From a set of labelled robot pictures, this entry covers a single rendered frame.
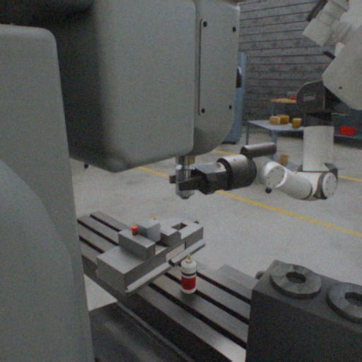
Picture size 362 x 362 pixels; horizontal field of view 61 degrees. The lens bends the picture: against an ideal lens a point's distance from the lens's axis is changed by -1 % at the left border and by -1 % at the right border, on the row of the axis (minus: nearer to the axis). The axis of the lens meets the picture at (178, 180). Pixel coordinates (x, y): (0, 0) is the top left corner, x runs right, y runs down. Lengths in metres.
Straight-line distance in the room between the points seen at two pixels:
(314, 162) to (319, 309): 0.57
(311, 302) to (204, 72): 0.45
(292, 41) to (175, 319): 8.28
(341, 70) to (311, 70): 7.56
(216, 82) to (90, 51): 0.27
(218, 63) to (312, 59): 7.90
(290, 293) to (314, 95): 0.66
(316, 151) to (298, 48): 7.66
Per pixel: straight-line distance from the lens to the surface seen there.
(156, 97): 0.49
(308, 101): 1.08
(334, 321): 0.58
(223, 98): 0.66
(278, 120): 4.40
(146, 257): 0.88
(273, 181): 0.84
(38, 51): 0.34
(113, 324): 0.89
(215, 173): 0.74
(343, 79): 0.95
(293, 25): 8.80
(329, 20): 0.98
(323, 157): 1.07
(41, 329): 0.40
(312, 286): 0.62
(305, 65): 8.57
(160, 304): 0.84
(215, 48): 0.63
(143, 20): 0.48
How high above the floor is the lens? 1.48
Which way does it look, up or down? 19 degrees down
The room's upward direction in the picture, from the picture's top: straight up
